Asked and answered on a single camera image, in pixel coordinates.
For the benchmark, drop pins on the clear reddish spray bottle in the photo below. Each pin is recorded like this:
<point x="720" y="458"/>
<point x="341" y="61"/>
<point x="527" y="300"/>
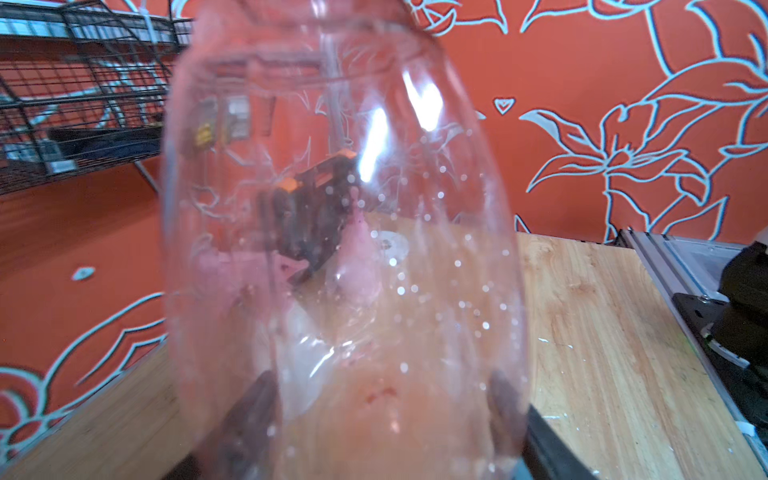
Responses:
<point x="344" y="297"/>

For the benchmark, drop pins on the black orange tool case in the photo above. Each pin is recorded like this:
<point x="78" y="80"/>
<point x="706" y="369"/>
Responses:
<point x="307" y="212"/>

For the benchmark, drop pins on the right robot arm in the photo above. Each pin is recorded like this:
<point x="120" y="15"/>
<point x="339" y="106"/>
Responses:
<point x="733" y="333"/>

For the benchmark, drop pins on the black wire basket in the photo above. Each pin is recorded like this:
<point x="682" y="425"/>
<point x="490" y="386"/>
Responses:
<point x="80" y="64"/>

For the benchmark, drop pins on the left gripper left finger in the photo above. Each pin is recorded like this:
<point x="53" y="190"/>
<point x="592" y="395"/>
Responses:
<point x="240" y="446"/>

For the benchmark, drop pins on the pink spray bottle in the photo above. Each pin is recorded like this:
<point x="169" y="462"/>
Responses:
<point x="357" y="274"/>

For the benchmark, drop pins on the black device with label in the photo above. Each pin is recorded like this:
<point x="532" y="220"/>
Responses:
<point x="107" y="143"/>

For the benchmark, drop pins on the white spray bottle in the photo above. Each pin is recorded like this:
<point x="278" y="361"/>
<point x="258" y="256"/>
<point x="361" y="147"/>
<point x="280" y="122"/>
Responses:
<point x="288" y="342"/>

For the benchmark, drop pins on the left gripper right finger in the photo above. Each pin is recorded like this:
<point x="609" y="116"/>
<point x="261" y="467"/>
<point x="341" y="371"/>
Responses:
<point x="525" y="445"/>

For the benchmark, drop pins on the white tape roll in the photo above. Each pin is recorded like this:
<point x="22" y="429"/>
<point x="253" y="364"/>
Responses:
<point x="392" y="246"/>

